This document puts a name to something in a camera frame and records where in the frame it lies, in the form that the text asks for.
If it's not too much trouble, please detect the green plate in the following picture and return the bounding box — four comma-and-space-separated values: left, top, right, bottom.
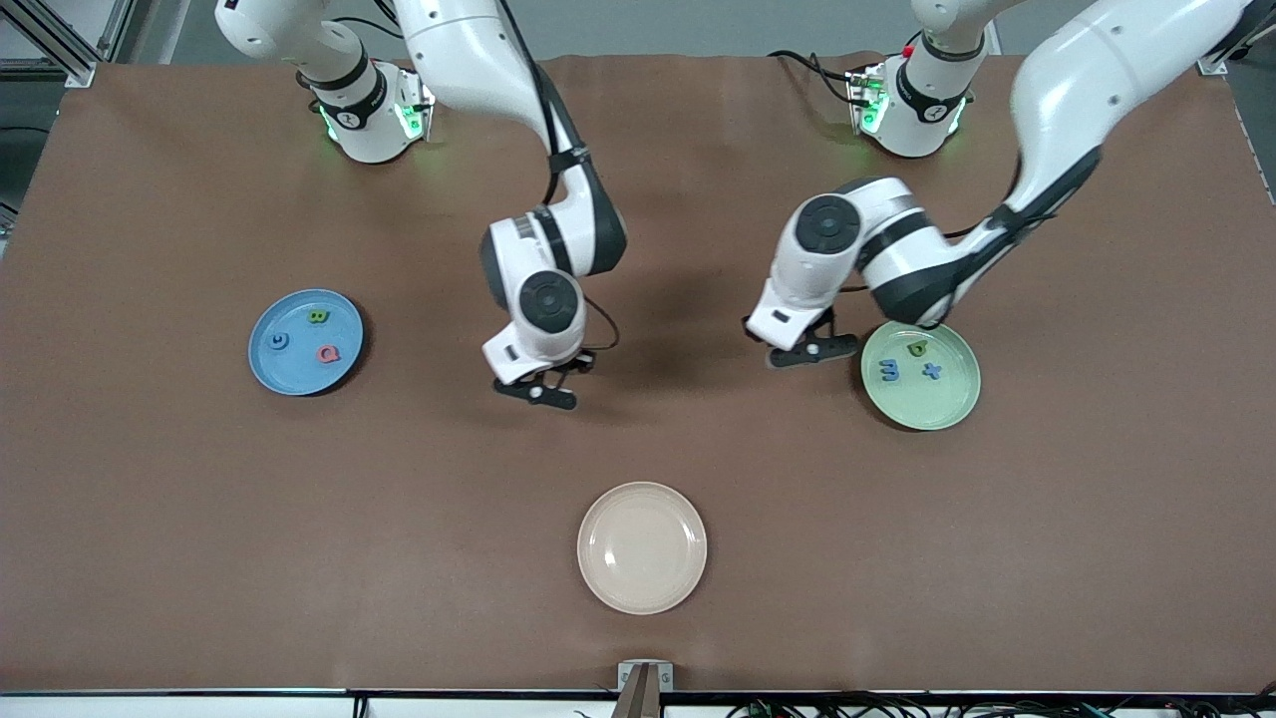
860, 317, 982, 432

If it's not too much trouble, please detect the beige plate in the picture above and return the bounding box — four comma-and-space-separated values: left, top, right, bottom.
576, 481, 709, 616

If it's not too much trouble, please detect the blue plate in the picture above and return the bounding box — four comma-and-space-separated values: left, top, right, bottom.
247, 288, 365, 397

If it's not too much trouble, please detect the brown table mat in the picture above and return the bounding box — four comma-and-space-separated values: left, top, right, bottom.
0, 52, 1276, 696

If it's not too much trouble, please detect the black left arm base cable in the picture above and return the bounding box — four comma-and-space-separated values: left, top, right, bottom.
766, 48, 870, 107

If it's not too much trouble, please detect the grey metal camera bracket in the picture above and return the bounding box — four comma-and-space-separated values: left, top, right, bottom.
616, 659, 675, 718

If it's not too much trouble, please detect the black cable bundle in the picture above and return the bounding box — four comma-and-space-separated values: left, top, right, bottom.
728, 691, 1276, 718

